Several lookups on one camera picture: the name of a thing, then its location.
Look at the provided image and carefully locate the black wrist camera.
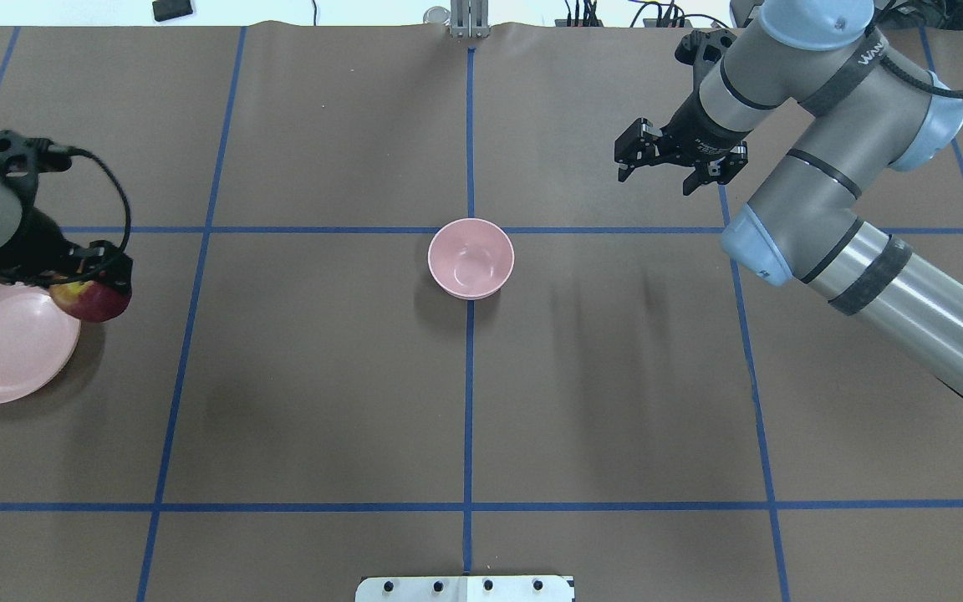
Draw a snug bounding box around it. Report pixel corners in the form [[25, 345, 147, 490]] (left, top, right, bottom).
[[0, 130, 73, 203], [674, 29, 737, 89]]

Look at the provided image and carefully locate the aluminium frame post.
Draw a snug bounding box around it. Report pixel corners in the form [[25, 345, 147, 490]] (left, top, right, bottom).
[[448, 0, 492, 39]]

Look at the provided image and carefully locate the pink bowl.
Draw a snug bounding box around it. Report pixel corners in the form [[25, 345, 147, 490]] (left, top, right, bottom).
[[425, 217, 516, 301]]

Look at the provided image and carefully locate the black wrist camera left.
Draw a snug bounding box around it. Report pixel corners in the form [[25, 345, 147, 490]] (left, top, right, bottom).
[[0, 130, 73, 203]]

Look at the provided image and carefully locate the pink plate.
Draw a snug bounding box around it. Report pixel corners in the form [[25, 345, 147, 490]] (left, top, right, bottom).
[[0, 284, 81, 405]]

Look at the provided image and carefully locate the black device on desk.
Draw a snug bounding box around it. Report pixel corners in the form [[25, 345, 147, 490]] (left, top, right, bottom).
[[150, 0, 194, 23]]

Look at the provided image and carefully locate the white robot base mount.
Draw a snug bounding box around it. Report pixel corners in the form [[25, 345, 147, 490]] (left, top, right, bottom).
[[354, 574, 577, 601]]

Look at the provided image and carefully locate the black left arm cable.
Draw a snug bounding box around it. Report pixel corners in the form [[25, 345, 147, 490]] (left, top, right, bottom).
[[45, 144, 132, 277]]

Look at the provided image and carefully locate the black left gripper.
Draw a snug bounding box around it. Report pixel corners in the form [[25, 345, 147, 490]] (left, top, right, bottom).
[[0, 209, 133, 293]]

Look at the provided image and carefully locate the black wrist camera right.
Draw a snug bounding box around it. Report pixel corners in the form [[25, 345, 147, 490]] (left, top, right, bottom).
[[674, 29, 737, 89]]

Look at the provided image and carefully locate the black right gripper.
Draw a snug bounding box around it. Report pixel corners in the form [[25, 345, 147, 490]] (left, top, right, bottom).
[[613, 92, 748, 196]]

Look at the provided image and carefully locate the red apple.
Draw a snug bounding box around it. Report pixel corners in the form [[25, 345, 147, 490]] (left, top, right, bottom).
[[48, 281, 131, 323]]

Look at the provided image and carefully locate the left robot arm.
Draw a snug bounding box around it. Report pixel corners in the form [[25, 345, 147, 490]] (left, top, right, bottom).
[[0, 130, 135, 324]]

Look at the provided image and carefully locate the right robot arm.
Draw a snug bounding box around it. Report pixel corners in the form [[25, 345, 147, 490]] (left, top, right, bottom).
[[614, 1, 963, 399]]

